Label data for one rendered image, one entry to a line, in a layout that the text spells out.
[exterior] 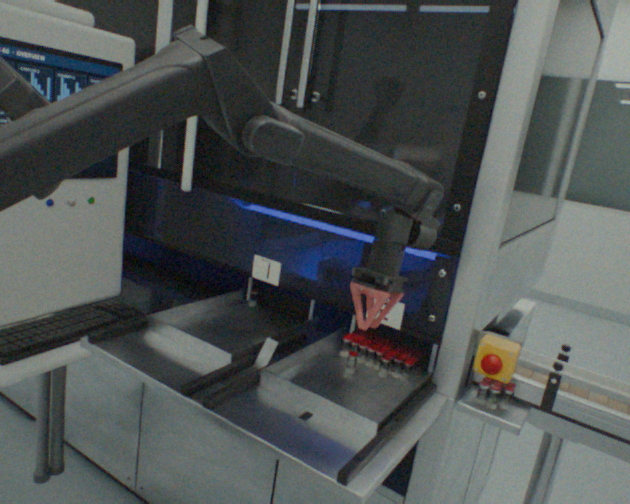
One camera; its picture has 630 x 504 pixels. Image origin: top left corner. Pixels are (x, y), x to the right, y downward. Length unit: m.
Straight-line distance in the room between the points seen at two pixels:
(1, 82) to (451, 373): 0.96
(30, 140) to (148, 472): 1.54
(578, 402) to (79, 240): 1.28
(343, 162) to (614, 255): 5.09
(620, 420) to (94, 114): 1.08
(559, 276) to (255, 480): 4.61
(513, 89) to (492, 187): 0.18
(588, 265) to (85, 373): 4.77
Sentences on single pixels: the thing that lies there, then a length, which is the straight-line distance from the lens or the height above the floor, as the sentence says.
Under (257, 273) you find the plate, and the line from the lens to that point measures 1.33.
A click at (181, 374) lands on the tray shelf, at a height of 0.88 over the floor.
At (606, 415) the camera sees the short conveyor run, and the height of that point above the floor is 0.92.
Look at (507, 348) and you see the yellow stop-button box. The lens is 1.09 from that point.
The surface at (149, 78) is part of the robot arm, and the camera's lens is 0.50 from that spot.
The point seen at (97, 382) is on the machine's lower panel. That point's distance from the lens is 1.99.
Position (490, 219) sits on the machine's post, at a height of 1.27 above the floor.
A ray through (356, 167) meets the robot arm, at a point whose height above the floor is 1.35.
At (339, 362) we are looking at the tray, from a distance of 1.19.
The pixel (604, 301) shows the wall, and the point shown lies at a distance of 5.75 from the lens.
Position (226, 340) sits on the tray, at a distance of 1.22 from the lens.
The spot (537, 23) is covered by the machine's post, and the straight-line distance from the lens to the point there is 1.07.
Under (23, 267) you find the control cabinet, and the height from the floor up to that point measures 0.95.
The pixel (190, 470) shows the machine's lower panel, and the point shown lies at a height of 0.31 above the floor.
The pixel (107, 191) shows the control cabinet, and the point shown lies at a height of 1.13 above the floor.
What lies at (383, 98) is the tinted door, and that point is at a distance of 1.14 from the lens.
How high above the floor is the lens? 1.40
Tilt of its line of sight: 14 degrees down
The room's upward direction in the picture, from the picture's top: 9 degrees clockwise
